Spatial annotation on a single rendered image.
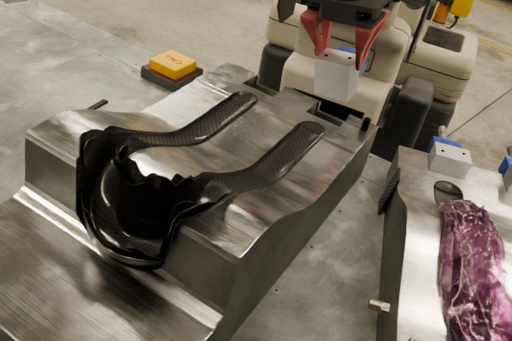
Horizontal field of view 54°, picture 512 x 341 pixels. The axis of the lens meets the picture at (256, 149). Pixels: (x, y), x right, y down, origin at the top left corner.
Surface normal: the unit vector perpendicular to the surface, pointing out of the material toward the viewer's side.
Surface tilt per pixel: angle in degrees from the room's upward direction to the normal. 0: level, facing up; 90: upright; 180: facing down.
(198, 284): 83
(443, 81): 90
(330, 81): 98
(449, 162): 90
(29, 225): 0
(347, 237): 0
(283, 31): 90
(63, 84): 0
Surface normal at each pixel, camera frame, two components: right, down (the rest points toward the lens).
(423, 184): 0.16, -0.81
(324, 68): -0.53, 0.54
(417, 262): 0.09, -0.63
